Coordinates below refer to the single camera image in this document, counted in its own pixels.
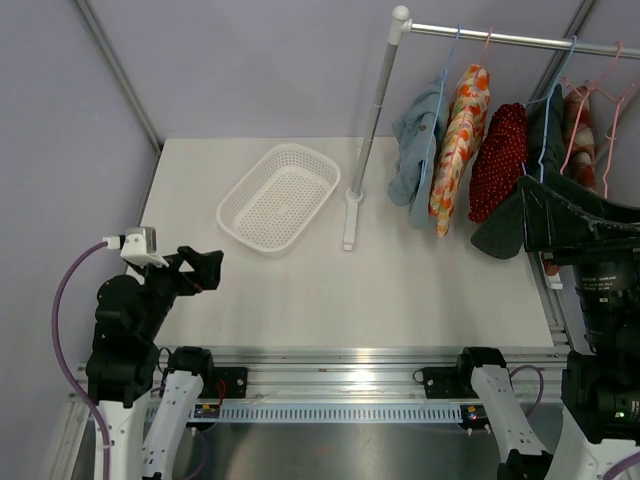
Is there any aluminium mounting rail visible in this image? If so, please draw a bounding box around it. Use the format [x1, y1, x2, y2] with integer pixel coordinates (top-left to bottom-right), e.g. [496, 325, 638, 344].
[67, 344, 574, 407]

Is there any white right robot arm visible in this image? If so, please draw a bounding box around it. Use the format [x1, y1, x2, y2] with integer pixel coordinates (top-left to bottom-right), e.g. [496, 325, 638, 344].
[453, 173, 639, 479]

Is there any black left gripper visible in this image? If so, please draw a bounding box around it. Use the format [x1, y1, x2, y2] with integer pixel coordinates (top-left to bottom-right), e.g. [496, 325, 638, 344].
[132, 244, 222, 339]

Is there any white slotted cable duct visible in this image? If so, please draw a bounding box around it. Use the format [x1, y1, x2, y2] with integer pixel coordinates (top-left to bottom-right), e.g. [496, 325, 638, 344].
[189, 403, 462, 424]

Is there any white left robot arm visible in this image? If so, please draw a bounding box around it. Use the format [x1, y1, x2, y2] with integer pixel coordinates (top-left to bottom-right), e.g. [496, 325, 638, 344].
[86, 239, 224, 479]

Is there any orange floral skirt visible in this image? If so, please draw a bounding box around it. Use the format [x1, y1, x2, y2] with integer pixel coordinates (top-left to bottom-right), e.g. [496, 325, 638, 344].
[429, 64, 491, 237]

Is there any dark dotted skirt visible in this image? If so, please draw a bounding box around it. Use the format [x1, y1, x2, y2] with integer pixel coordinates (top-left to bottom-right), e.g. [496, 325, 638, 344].
[471, 86, 566, 259]

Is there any grey metal clothes rack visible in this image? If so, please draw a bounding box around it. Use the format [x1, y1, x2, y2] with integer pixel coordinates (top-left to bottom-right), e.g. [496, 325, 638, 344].
[341, 1, 639, 252]

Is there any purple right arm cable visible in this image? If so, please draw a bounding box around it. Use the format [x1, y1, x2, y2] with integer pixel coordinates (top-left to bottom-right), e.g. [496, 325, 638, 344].
[508, 364, 640, 480]

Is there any red plaid skirt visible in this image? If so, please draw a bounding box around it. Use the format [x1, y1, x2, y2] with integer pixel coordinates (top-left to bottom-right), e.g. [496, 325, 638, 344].
[562, 85, 598, 196]

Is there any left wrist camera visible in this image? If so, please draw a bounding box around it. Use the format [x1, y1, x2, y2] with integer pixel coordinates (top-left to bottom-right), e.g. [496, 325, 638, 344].
[102, 226, 169, 267]

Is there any red polka dot skirt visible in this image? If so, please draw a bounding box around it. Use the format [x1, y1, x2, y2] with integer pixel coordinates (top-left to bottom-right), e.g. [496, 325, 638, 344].
[468, 103, 528, 223]

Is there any white perforated plastic basket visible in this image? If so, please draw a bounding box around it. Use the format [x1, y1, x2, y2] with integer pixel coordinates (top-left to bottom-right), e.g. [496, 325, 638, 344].
[216, 143, 341, 257]

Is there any light blue denim skirt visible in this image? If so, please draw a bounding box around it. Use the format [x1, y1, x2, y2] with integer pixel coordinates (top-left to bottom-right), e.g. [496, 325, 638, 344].
[387, 73, 449, 229]

